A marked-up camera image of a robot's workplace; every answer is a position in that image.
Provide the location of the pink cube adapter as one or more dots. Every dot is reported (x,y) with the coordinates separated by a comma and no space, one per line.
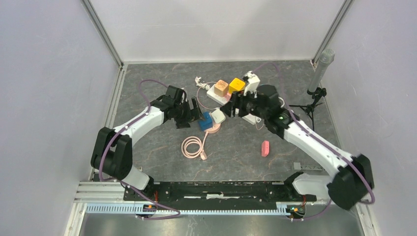
(229,95)

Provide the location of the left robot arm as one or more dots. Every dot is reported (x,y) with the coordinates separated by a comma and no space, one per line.
(113,151)

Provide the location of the light blue cable duct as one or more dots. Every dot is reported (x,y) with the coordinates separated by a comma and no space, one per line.
(140,209)

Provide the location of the beige cube adapter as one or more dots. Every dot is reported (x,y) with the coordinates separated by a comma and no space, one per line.
(221,88)

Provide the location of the yellow cube adapter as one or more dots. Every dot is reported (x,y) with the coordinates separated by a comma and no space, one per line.
(236,85)

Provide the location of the blue cube socket adapter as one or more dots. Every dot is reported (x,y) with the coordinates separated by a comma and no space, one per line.
(206,122)

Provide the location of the grey microphone on stand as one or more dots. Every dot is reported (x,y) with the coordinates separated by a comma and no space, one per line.
(317,93)

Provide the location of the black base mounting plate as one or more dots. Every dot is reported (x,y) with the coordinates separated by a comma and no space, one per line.
(224,195)

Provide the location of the pink round socket base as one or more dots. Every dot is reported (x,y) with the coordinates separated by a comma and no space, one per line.
(215,126)

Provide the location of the pink plug adapter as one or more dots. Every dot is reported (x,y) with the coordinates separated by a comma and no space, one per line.
(265,148)

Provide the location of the white usb charger plug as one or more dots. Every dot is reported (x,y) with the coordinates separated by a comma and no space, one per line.
(217,116)

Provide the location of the white power strip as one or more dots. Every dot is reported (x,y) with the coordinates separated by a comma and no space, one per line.
(222,100)

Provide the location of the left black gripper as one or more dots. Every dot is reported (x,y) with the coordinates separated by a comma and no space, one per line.
(192,115)

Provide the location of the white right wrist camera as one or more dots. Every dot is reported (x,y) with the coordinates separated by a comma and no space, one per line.
(251,83)

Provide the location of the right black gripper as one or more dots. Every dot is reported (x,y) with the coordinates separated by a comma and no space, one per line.
(237,101)

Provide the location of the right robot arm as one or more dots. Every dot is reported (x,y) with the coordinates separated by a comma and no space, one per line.
(352,178)

